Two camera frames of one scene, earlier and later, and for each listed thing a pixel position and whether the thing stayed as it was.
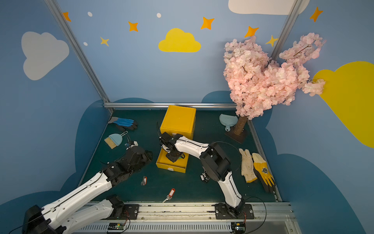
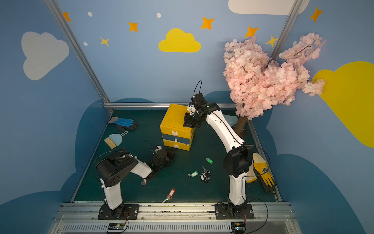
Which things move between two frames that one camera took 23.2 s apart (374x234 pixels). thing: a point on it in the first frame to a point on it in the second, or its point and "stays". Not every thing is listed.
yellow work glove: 263,172 stays
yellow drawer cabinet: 180,120 stays
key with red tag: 169,197 stays
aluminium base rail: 264,218 stays
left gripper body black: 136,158 to 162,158
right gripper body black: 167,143 to 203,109
